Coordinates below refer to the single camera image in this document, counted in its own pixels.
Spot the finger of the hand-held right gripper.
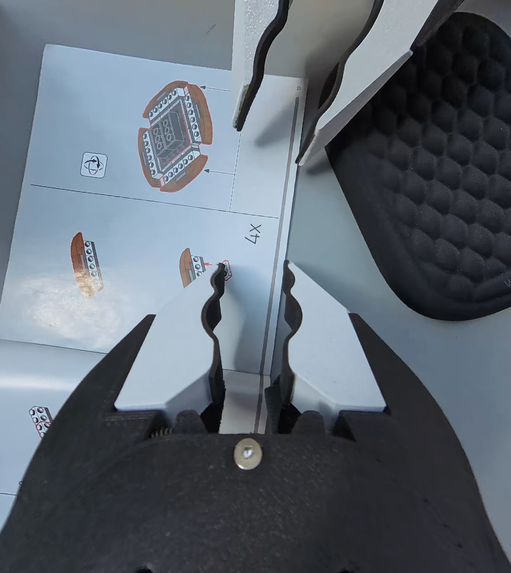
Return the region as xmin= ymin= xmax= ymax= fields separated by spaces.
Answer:
xmin=295 ymin=0 xmax=467 ymax=169
xmin=230 ymin=0 xmax=292 ymax=133

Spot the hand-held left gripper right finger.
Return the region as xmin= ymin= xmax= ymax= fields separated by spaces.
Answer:
xmin=268 ymin=260 xmax=389 ymax=412

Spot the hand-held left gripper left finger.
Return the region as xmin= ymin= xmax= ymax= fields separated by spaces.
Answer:
xmin=114 ymin=262 xmax=228 ymax=417

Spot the black textured wrist rest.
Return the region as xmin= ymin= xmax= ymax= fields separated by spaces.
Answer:
xmin=325 ymin=11 xmax=511 ymax=321

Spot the lego instruction booklet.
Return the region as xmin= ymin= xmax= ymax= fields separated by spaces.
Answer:
xmin=0 ymin=43 xmax=305 ymax=553

